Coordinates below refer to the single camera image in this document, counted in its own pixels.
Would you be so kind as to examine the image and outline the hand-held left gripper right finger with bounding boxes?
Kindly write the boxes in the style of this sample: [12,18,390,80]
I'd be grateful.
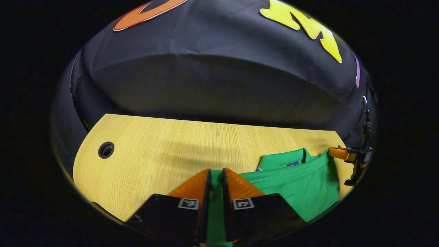
[222,167,306,243]

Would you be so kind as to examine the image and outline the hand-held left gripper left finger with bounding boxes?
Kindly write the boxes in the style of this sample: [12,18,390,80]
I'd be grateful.
[126,168,211,245]

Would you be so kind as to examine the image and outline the green T-shirt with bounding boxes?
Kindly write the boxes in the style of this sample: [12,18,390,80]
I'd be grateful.
[205,148,341,247]

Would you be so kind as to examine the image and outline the black backdrop cloth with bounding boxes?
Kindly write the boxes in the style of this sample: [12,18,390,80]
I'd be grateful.
[51,0,378,179]

